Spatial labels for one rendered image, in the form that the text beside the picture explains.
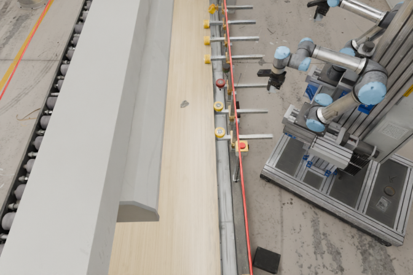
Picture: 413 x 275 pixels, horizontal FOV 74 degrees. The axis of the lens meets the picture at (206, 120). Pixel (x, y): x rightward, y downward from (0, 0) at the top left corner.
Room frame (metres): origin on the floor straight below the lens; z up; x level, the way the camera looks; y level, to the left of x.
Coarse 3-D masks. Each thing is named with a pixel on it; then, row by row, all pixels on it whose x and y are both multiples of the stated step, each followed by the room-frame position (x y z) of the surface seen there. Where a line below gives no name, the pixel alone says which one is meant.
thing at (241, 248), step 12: (228, 120) 1.33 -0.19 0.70; (228, 132) 1.21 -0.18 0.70; (228, 144) 1.09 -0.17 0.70; (240, 180) 0.78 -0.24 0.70; (240, 192) 0.69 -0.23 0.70; (240, 204) 0.60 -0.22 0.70; (240, 216) 0.51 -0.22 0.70; (240, 228) 0.43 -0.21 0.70; (240, 240) 0.36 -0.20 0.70; (240, 252) 0.28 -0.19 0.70; (240, 264) 0.21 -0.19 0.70
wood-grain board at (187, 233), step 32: (192, 0) 2.82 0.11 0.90; (192, 32) 2.28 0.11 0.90; (192, 64) 1.82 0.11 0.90; (192, 96) 1.45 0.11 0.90; (192, 128) 1.13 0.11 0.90; (192, 160) 0.86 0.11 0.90; (160, 192) 0.64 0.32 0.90; (192, 192) 0.63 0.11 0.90; (128, 224) 0.44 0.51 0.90; (160, 224) 0.43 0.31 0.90; (192, 224) 0.42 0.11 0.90; (128, 256) 0.25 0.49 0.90; (160, 256) 0.25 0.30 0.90; (192, 256) 0.24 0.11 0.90
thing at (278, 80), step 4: (272, 72) 1.11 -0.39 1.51; (284, 72) 1.11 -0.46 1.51; (276, 76) 1.11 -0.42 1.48; (280, 76) 1.10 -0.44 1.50; (284, 76) 1.09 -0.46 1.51; (272, 80) 1.10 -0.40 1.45; (276, 80) 1.10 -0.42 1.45; (280, 80) 1.09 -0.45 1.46; (284, 80) 1.13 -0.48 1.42; (272, 84) 1.11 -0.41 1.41; (276, 84) 1.10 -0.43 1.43; (280, 84) 1.07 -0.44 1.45; (276, 88) 1.08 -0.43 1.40
